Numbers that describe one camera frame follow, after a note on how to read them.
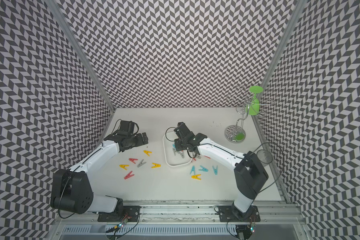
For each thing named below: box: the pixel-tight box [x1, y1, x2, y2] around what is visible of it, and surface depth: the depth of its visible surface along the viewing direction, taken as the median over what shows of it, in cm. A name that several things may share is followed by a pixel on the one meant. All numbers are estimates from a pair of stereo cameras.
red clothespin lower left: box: [124, 170, 135, 180], surface depth 86 cm
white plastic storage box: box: [163, 131, 193, 167], surface depth 95 cm
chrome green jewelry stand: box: [224, 85, 276, 143], surface depth 91 cm
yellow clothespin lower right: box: [191, 174, 202, 181], surface depth 87 cm
